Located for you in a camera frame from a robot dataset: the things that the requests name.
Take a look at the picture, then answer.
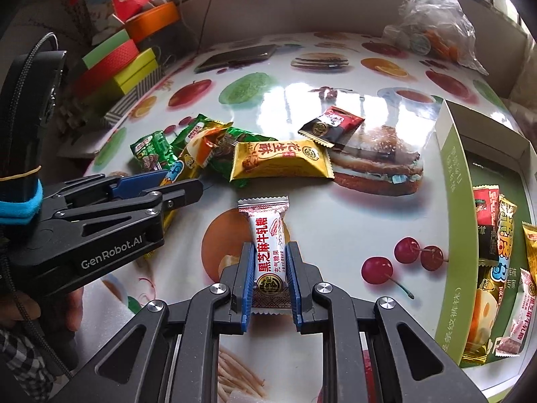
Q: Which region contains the green wafer packet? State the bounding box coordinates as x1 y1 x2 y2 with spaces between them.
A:
130 131 179 173

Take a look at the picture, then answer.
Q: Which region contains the dark smartphone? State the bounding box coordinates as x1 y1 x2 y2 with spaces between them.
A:
194 44 278 73

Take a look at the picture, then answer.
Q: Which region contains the yellow pillow snack packet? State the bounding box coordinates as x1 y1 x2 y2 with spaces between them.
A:
229 138 335 182

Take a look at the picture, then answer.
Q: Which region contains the white nougat candy packet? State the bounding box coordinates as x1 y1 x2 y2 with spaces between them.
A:
237 195 294 315
495 279 530 357

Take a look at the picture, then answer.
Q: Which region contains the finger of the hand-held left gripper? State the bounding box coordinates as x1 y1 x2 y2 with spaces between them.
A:
42 170 173 215
52 178 205 236

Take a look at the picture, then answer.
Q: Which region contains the white foam sheet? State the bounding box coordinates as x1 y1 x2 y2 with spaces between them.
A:
71 279 168 370

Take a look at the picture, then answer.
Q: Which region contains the person's left hand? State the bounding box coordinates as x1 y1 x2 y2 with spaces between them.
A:
0 285 85 341

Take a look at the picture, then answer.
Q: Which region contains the red black snack packet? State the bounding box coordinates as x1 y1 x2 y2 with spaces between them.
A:
473 185 501 261

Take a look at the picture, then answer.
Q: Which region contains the long gold snack packet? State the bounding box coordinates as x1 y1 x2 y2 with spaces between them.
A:
143 151 202 261

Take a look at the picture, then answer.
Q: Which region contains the gold packet with egg picture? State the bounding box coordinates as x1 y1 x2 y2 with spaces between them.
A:
461 260 504 368

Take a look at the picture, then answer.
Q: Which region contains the green cardboard box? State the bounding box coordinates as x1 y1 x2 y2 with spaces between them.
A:
432 98 537 383

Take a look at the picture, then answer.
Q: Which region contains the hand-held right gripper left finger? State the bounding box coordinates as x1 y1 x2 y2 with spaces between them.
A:
50 241 258 403

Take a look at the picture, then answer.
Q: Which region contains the long green snack packet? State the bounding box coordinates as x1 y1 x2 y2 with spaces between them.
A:
207 128 278 189

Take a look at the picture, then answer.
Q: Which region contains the colourful printed bag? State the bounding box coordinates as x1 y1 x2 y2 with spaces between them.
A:
69 0 127 43

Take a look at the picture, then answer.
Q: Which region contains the yellow packet with blue print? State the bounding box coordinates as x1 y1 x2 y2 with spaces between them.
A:
497 195 525 299

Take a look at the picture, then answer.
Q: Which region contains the clear plastic bag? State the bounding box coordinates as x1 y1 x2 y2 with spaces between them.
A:
382 0 489 76

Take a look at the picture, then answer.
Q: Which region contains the dark red snack packet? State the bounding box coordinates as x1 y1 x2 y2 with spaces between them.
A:
297 106 365 148

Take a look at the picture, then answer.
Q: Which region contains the black white striped box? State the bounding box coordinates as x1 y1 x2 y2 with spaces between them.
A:
103 86 162 129

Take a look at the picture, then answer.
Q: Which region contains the orange cream snack packet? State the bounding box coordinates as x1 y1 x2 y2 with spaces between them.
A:
185 128 229 173

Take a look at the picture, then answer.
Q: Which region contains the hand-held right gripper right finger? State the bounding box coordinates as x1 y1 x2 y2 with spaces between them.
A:
285 241 489 403

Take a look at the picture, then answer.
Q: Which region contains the orange box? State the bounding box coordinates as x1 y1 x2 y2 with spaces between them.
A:
125 2 181 45

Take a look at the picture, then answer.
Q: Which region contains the fruit print tablecloth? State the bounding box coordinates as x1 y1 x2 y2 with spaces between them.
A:
71 29 537 403

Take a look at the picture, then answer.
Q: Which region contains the small green snack packet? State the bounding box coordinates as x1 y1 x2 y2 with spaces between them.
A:
172 113 223 145

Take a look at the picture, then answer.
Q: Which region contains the person's left forearm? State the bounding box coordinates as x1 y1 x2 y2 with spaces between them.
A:
0 325 63 389

